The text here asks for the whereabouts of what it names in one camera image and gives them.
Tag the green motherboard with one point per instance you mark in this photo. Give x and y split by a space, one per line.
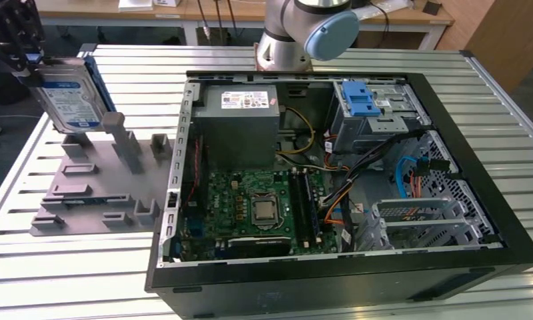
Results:
224 181

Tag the silver CPU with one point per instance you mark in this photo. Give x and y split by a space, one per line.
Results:
264 211

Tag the black PC case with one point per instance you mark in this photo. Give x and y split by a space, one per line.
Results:
337 276

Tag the grey parts rack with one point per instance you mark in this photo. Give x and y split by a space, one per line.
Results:
106 186

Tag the hard disk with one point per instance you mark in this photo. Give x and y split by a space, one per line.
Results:
66 100

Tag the black RAM stick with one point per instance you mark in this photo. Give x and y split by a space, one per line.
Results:
312 206

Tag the dark bin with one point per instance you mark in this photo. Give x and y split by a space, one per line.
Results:
0 91

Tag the black graphics card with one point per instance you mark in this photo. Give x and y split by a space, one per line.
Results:
257 245

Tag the wooden cabinet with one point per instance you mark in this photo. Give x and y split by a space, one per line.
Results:
506 40

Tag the grey power supply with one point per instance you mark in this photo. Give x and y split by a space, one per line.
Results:
234 140

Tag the wooden desk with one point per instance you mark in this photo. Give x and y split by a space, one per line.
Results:
93 14

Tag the metal optical drive cage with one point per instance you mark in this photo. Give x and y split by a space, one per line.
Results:
381 126

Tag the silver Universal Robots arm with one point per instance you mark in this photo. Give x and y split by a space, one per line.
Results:
284 43

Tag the blue plastic drive latch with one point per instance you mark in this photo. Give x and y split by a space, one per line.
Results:
360 100

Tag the metal disk bay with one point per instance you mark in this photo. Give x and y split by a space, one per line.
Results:
373 233

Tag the small black block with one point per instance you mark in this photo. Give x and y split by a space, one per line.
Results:
433 8

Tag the CPU socket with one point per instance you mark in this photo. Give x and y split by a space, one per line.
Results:
266 227

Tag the black RAM slot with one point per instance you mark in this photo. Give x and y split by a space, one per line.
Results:
297 206

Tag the white box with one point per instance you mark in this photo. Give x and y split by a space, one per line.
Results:
166 2
134 5

